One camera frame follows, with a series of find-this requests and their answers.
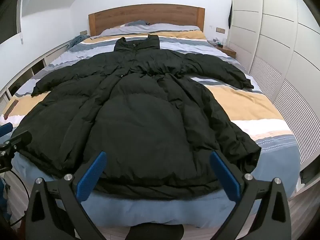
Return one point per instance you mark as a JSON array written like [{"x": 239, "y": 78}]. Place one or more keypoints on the white low shelf unit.
[{"x": 27, "y": 72}]

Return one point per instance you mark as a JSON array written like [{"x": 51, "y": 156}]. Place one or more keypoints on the blue crumpled cloth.
[{"x": 76, "y": 40}]

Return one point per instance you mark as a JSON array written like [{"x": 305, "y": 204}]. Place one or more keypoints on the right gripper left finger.
[{"x": 55, "y": 211}]

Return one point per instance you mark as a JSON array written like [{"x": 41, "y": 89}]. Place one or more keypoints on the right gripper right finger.
[{"x": 272, "y": 220}]

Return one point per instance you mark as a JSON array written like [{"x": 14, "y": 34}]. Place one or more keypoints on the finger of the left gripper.
[
  {"x": 17, "y": 142},
  {"x": 5, "y": 129}
]

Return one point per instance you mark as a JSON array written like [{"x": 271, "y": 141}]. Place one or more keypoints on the right wooden nightstand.
[{"x": 226, "y": 50}]

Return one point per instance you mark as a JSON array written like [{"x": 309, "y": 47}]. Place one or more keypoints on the wall switch plate right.
[{"x": 220, "y": 30}]

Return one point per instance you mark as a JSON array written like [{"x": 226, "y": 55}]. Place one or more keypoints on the grey blue pillow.
[{"x": 136, "y": 23}]

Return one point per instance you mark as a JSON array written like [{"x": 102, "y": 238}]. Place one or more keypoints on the white wardrobe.
[{"x": 277, "y": 41}]

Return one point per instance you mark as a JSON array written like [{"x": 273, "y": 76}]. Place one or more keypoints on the striped duvet cover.
[{"x": 248, "y": 108}]

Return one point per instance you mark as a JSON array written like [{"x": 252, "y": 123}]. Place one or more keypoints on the wooden headboard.
[{"x": 151, "y": 13}]

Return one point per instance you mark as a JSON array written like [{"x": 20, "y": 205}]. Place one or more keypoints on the black puffer coat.
[{"x": 140, "y": 105}]

